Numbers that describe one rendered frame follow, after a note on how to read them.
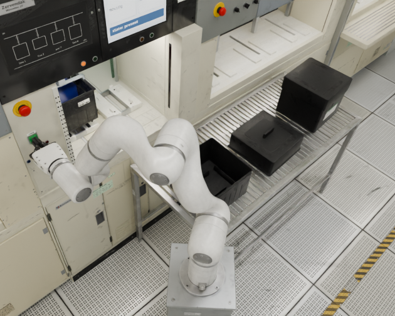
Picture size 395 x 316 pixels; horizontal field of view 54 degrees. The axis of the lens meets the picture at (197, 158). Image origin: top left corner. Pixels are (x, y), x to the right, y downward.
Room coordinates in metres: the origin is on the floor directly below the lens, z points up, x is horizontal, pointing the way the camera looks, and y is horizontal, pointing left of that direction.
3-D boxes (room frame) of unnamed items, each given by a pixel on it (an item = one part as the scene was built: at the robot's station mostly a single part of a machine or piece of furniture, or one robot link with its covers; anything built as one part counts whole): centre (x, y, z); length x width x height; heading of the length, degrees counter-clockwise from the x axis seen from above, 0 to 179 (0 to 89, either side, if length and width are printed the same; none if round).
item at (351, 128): (1.54, -0.32, 0.38); 1.30 x 0.60 x 0.76; 138
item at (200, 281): (0.72, -0.07, 0.85); 0.19 x 0.19 x 0.18
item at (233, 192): (1.17, -0.07, 0.85); 0.28 x 0.28 x 0.17; 47
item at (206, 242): (0.69, -0.06, 1.07); 0.19 x 0.12 x 0.24; 171
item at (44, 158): (0.89, 0.52, 1.20); 0.11 x 0.10 x 0.07; 48
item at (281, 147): (1.49, -0.36, 0.83); 0.29 x 0.29 x 0.13; 51
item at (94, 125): (1.39, 0.66, 0.89); 0.22 x 0.21 x 0.04; 48
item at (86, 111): (1.39, 0.66, 1.06); 0.24 x 0.20 x 0.32; 138
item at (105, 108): (1.59, 0.48, 0.89); 0.22 x 0.21 x 0.04; 48
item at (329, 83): (1.84, -0.63, 0.89); 0.29 x 0.29 x 0.25; 52
